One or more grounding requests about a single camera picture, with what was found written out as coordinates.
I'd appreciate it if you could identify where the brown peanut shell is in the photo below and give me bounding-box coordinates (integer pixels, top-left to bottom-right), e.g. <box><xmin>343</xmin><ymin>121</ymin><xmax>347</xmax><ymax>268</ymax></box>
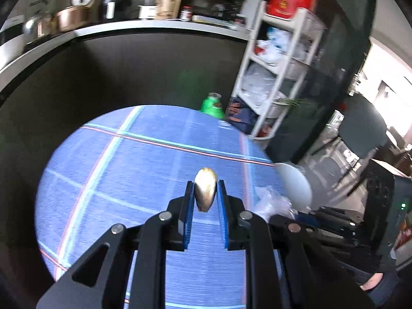
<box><xmin>194</xmin><ymin>167</ymin><xmax>217</xmax><ymax>212</ymax></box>

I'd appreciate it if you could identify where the clear plastic wrap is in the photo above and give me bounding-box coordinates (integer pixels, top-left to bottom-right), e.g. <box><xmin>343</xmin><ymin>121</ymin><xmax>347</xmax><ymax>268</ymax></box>
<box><xmin>253</xmin><ymin>186</ymin><xmax>297</xmax><ymax>222</ymax></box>

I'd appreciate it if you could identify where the white trash bin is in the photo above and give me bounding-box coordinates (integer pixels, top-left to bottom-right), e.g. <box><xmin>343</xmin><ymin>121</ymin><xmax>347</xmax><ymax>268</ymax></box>
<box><xmin>274</xmin><ymin>162</ymin><xmax>312</xmax><ymax>213</ymax></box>

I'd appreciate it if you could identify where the dark kitchen counter cabinet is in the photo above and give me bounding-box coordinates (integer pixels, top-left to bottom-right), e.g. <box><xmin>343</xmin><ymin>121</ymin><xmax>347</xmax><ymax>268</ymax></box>
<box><xmin>1</xmin><ymin>21</ymin><xmax>248</xmax><ymax>167</ymax></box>

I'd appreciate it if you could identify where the blue plaid tablecloth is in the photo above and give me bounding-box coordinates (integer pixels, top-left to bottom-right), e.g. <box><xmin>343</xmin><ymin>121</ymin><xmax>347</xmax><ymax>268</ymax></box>
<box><xmin>35</xmin><ymin>105</ymin><xmax>283</xmax><ymax>308</ymax></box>

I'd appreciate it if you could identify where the green thermos bottle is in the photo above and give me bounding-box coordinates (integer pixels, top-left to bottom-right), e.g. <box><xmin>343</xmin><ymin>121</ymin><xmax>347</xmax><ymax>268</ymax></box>
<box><xmin>200</xmin><ymin>92</ymin><xmax>225</xmax><ymax>119</ymax></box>

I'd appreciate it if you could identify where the dark blue snack bag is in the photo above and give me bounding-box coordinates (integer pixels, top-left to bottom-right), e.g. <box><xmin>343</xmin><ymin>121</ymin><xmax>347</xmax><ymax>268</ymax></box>
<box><xmin>226</xmin><ymin>97</ymin><xmax>258</xmax><ymax>135</ymax></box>

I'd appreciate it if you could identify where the green potted plant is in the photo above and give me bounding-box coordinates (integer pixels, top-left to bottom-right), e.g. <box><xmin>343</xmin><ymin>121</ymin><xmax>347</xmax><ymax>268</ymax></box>
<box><xmin>273</xmin><ymin>98</ymin><xmax>314</xmax><ymax>108</ymax></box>

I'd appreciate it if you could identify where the white plastic storage rack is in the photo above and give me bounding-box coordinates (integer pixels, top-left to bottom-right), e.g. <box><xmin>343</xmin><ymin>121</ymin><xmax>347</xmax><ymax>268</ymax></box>
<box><xmin>231</xmin><ymin>1</ymin><xmax>326</xmax><ymax>146</ymax></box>

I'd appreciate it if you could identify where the red lidded jar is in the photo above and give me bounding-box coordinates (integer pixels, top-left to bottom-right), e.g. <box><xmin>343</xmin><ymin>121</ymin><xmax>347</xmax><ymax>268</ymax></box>
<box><xmin>179</xmin><ymin>6</ymin><xmax>192</xmax><ymax>22</ymax></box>

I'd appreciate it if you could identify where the black toaster oven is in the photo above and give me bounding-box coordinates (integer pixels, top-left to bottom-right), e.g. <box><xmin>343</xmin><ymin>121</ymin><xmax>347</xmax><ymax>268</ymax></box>
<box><xmin>178</xmin><ymin>0</ymin><xmax>244</xmax><ymax>22</ymax></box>

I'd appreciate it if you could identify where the brown paper bag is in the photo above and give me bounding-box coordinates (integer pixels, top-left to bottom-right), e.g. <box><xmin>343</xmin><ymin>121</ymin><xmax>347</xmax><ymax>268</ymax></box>
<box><xmin>155</xmin><ymin>0</ymin><xmax>182</xmax><ymax>20</ymax></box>

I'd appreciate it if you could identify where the black air fryer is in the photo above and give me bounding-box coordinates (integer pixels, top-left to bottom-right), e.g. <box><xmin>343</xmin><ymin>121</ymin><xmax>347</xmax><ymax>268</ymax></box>
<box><xmin>98</xmin><ymin>0</ymin><xmax>132</xmax><ymax>22</ymax></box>

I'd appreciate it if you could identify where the copper pot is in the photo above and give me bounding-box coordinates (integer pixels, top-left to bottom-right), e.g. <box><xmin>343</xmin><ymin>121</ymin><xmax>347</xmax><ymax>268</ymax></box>
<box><xmin>56</xmin><ymin>6</ymin><xmax>90</xmax><ymax>33</ymax></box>

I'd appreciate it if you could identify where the steel kettle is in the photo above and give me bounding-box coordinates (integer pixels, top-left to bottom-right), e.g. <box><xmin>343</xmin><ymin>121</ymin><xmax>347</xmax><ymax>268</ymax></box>
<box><xmin>23</xmin><ymin>0</ymin><xmax>52</xmax><ymax>44</ymax></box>

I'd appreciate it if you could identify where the white rice cooker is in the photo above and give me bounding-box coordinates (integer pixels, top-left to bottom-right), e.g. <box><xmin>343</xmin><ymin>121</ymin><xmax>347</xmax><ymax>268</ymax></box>
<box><xmin>0</xmin><ymin>15</ymin><xmax>25</xmax><ymax>69</ymax></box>

